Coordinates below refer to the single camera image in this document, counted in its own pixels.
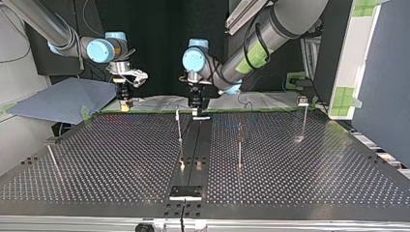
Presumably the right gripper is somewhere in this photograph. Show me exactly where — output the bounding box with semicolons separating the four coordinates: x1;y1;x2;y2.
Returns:
115;81;134;113

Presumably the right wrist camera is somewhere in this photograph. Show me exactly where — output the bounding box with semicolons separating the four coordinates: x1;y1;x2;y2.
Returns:
110;68;150;89

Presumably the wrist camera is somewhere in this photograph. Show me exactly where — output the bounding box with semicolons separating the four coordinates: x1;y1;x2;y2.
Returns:
178;74;214;87
110;68;150;89

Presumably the thin dark cable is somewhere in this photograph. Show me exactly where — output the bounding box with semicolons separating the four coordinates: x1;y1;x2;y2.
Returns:
180;198;188;232

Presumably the black panel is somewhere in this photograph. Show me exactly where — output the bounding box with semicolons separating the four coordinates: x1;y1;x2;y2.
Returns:
24;0;354;104

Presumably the metal post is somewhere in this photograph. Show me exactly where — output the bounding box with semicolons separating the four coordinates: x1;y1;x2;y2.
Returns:
295;95;311;143
237;123;244;170
46;144;66;184
174;106;186;169

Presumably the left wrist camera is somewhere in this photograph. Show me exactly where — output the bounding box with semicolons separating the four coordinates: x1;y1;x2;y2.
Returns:
178;74;214;87

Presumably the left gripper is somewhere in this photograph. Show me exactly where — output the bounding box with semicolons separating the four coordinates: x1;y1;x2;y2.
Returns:
188;84;205;117

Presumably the black cable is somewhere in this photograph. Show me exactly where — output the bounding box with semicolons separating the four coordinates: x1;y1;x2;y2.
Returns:
243;21;271;72

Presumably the grey board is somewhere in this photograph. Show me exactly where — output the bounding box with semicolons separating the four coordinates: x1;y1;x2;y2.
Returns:
7;76;119;126

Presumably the connector holder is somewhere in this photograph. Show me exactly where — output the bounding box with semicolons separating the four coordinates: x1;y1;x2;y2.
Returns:
168;185;203;202

